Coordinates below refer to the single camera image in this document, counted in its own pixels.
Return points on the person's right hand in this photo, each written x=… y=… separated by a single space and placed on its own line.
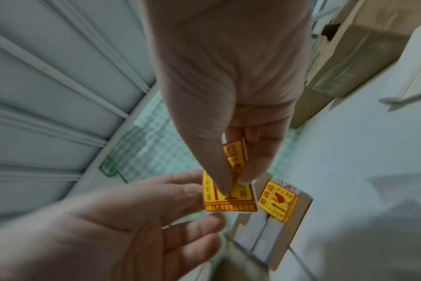
x=228 y=68

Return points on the person's left hand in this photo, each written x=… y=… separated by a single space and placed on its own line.
x=92 y=233

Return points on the brown cardboard box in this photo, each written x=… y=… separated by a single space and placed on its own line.
x=349 y=55

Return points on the yellow red sticker sheet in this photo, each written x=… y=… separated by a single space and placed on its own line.
x=231 y=201

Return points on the green cutting mat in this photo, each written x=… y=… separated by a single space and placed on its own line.
x=151 y=145

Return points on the white cloth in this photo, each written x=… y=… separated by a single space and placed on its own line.
x=413 y=65

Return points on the white carton box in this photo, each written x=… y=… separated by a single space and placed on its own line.
x=266 y=238

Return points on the white panelled shutter door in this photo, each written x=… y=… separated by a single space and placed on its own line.
x=54 y=90

